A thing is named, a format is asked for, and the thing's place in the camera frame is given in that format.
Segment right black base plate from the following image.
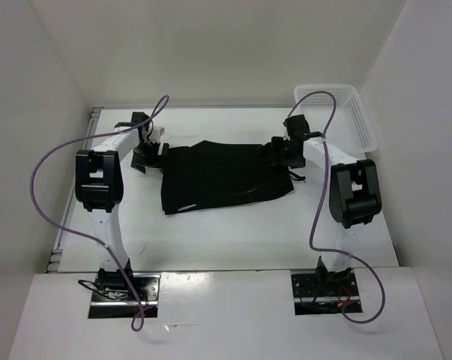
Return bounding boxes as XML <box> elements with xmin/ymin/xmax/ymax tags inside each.
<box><xmin>291</xmin><ymin>270</ymin><xmax>363</xmax><ymax>316</ymax></box>

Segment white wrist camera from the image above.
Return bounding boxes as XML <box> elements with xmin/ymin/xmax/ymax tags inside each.
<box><xmin>283</xmin><ymin>129</ymin><xmax>290</xmax><ymax>141</ymax></box>
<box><xmin>146</xmin><ymin>126</ymin><xmax>165</xmax><ymax>144</ymax></box>

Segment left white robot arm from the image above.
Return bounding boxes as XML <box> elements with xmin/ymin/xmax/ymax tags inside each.
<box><xmin>75</xmin><ymin>112</ymin><xmax>169</xmax><ymax>301</ymax></box>

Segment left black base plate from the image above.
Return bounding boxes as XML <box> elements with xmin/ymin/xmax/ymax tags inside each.
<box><xmin>81</xmin><ymin>274</ymin><xmax>160</xmax><ymax>320</ymax></box>

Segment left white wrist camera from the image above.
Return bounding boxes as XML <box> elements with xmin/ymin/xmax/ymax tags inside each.
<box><xmin>146</xmin><ymin>126</ymin><xmax>165</xmax><ymax>144</ymax></box>

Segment white perforated plastic basket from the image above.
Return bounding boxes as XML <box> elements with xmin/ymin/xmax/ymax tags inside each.
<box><xmin>294</xmin><ymin>83</ymin><xmax>377</xmax><ymax>155</ymax></box>

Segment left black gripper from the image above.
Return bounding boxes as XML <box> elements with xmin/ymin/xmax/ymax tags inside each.
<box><xmin>130</xmin><ymin>139</ymin><xmax>169</xmax><ymax>175</ymax></box>

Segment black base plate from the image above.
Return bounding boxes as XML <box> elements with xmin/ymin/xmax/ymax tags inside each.
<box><xmin>81</xmin><ymin>274</ymin><xmax>160</xmax><ymax>320</ymax></box>
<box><xmin>291</xmin><ymin>270</ymin><xmax>363</xmax><ymax>316</ymax></box>

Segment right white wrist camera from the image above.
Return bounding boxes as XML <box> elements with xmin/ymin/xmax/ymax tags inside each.
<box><xmin>283</xmin><ymin>129</ymin><xmax>290</xmax><ymax>141</ymax></box>

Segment black shorts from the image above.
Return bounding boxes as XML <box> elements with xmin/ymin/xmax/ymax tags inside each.
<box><xmin>160</xmin><ymin>140</ymin><xmax>306</xmax><ymax>215</ymax></box>

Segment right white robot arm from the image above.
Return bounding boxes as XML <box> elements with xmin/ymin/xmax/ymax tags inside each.
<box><xmin>271</xmin><ymin>115</ymin><xmax>382</xmax><ymax>295</ymax></box>

